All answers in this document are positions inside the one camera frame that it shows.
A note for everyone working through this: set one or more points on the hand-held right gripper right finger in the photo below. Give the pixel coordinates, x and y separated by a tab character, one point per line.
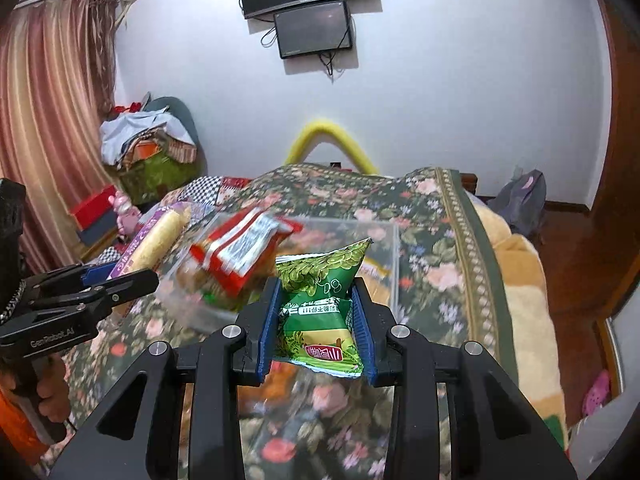
362	340

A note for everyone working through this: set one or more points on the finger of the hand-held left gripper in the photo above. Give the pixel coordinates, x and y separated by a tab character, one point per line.
97	272
130	285

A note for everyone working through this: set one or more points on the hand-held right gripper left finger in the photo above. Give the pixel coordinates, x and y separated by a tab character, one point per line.
267	340

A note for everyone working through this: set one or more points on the purple label cracker packet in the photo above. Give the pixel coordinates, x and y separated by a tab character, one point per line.
155	235

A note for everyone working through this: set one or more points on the brown biscuit packet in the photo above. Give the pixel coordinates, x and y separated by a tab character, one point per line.
376	270

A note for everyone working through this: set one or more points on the red snack packet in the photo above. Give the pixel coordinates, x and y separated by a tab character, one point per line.
240	247

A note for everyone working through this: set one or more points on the clear plastic storage box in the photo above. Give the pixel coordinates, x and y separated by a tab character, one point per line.
340	240

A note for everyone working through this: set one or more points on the person's left forearm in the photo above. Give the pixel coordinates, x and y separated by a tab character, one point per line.
17	430

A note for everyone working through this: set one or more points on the person's left hand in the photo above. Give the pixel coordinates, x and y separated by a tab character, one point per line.
52	390

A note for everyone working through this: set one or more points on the dark grey box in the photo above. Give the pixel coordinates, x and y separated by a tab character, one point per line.
102	230

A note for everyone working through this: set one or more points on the pink rabbit toy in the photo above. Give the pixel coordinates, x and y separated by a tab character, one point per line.
125	212

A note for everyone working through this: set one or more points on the red box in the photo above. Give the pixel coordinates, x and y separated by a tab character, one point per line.
92	205

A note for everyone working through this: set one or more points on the green patterned cloth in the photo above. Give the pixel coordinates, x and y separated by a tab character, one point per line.
155	175

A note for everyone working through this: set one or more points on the green floral blanket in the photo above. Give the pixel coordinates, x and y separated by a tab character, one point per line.
430	240

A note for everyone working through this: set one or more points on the patchwork quilt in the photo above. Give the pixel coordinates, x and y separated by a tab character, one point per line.
210	187

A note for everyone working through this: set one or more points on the pile of clothes on basket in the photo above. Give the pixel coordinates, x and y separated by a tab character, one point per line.
135	132

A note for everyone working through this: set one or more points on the yellow fleece blanket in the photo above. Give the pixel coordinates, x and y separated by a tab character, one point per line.
525	310

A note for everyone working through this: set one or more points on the red flowers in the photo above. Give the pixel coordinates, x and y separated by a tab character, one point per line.
125	109

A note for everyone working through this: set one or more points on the striped brown curtain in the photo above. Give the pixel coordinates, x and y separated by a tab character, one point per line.
45	110

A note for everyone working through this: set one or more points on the grey chair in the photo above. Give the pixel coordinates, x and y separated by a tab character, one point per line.
185	115

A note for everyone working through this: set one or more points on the grey backpack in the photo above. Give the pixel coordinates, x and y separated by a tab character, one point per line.
520	205

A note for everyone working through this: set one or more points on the yellow foam tube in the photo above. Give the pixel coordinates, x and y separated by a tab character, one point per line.
325	127

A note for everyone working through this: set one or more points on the pink slipper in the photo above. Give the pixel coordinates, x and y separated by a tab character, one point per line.
597	392

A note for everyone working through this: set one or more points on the small black monitor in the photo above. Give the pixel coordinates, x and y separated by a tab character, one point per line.
312	30

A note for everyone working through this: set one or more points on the wooden wardrobe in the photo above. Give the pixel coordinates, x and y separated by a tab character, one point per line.
617	110

